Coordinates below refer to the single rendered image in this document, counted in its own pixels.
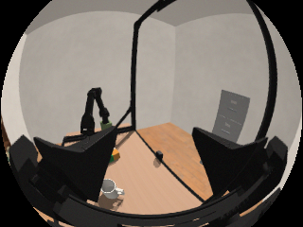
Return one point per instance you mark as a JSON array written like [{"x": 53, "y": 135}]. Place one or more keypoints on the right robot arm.
[{"x": 87, "y": 121}]

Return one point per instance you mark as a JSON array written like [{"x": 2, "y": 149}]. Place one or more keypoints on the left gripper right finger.
[{"x": 223, "y": 160}]

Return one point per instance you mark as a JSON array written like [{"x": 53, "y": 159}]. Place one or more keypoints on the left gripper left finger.
[{"x": 85, "y": 162}]

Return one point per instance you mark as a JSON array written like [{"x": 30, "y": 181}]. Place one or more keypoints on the orange cube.
[{"x": 116, "y": 154}]

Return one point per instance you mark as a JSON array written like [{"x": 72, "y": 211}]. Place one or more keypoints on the grey cup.
[{"x": 109, "y": 185}]

